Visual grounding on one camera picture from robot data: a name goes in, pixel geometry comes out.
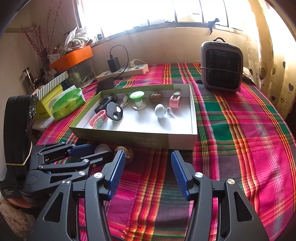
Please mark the clear round plastic jar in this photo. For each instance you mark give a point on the clear round plastic jar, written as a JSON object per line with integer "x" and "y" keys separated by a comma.
{"x": 102, "y": 148}

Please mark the black smartphone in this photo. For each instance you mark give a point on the black smartphone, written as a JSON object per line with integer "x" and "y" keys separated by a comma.
{"x": 106, "y": 84}

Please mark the brown walnut in tray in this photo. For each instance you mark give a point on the brown walnut in tray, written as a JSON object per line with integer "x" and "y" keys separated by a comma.
{"x": 155, "y": 98}

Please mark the black round disc gadget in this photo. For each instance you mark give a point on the black round disc gadget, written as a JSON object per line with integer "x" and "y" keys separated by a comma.
{"x": 114, "y": 111}

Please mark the grey portable heater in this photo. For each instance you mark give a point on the grey portable heater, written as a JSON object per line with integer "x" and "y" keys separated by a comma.
{"x": 221, "y": 65}

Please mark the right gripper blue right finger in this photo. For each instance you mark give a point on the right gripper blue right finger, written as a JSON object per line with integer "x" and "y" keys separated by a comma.
{"x": 237, "y": 219}

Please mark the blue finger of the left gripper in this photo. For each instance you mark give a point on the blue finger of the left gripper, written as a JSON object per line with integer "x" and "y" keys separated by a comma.
{"x": 82, "y": 163}
{"x": 81, "y": 149}

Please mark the plaid tablecloth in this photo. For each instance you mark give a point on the plaid tablecloth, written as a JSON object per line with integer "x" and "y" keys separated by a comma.
{"x": 240, "y": 136}

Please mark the shallow white cardboard tray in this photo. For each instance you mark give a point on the shallow white cardboard tray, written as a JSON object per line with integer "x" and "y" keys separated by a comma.
{"x": 176, "y": 130}

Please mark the white power strip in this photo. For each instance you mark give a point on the white power strip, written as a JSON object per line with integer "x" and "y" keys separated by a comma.
{"x": 137, "y": 70}

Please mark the striped white box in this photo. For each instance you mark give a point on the striped white box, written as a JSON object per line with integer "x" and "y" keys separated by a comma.
{"x": 41, "y": 93}

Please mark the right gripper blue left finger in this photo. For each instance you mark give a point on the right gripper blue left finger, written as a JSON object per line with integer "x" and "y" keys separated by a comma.
{"x": 58, "y": 219}

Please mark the green mushroom suction knob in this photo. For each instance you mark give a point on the green mushroom suction knob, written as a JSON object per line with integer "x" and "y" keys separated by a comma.
{"x": 137, "y": 96}

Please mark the heart pattern curtain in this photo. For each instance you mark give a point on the heart pattern curtain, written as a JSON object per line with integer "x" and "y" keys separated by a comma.
{"x": 275, "y": 65}

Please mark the green tissue pack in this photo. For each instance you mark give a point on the green tissue pack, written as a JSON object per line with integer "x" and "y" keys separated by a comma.
{"x": 72, "y": 99}

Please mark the black window handle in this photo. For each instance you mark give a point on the black window handle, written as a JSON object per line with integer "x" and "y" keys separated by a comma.
{"x": 211, "y": 24}

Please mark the black charger adapter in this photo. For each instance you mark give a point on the black charger adapter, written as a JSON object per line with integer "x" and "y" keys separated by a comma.
{"x": 114, "y": 64}

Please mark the brown walnut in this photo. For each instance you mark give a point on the brown walnut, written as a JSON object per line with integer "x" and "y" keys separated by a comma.
{"x": 128, "y": 153}
{"x": 155, "y": 98}

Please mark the white plug with cable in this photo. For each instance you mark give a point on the white plug with cable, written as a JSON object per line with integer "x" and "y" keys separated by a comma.
{"x": 132, "y": 63}

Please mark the pink clip with green pad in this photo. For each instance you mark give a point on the pink clip with green pad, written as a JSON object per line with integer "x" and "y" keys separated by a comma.
{"x": 98, "y": 120}

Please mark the black rectangular device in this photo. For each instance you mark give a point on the black rectangular device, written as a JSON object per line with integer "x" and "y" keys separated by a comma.
{"x": 103, "y": 104}

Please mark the white round knob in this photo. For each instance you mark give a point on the white round knob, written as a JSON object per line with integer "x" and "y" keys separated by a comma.
{"x": 160, "y": 110}

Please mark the red dried branches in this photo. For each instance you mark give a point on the red dried branches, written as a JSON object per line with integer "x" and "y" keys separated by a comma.
{"x": 41, "y": 39}

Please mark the orange lidded container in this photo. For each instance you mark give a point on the orange lidded container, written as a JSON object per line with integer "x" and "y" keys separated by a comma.
{"x": 71, "y": 59}

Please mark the left hand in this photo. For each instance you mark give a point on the left hand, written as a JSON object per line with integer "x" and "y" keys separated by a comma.
{"x": 17, "y": 220}

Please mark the white cable connector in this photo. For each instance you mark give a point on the white cable connector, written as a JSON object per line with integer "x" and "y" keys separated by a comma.
{"x": 125, "y": 101}

